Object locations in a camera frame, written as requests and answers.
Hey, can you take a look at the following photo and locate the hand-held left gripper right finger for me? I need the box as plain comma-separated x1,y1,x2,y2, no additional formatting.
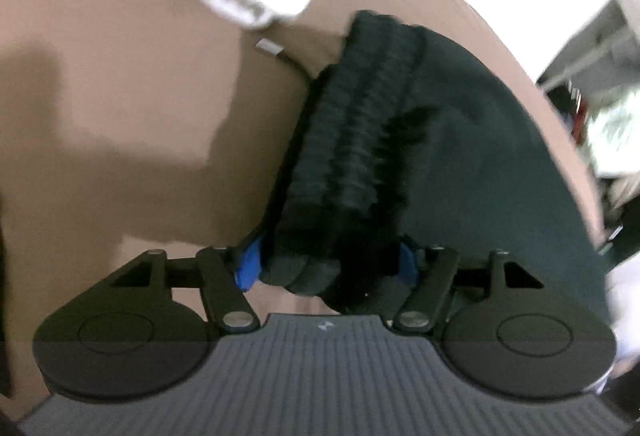
393,241,546,335

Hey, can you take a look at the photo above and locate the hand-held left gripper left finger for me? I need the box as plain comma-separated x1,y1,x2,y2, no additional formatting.
107,235,264,333

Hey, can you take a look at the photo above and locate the black garment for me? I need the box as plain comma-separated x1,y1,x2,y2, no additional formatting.
261,9,609,315

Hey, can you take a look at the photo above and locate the white cloth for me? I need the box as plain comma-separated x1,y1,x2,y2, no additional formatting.
604,261,640,367

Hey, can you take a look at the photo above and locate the cable with grey plug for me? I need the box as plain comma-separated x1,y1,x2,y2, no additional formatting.
255,38,313,84

